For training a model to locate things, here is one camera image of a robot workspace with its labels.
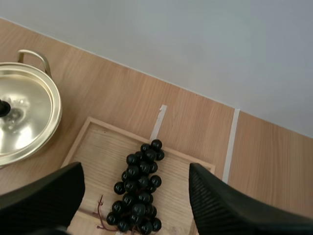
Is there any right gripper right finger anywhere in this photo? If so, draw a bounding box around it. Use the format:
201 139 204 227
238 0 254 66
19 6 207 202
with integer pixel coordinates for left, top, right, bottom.
189 163 313 235

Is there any bunch of dark toy grapes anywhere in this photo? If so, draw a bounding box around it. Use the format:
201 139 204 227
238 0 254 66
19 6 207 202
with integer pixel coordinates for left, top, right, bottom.
97 139 165 234

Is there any gold-coloured pot with two handles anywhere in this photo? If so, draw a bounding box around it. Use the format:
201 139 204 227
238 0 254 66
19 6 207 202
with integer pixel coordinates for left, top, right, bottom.
0 49 63 168

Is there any gold lid with black knob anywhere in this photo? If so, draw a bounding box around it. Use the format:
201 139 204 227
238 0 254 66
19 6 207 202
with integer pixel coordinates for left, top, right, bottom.
0 62 62 166

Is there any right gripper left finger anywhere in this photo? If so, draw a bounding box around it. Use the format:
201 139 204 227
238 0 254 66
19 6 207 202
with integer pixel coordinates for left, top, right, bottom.
0 162 86 235

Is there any shallow wooden tray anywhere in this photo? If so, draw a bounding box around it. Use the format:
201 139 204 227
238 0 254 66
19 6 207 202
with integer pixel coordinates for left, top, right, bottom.
60 116 216 235

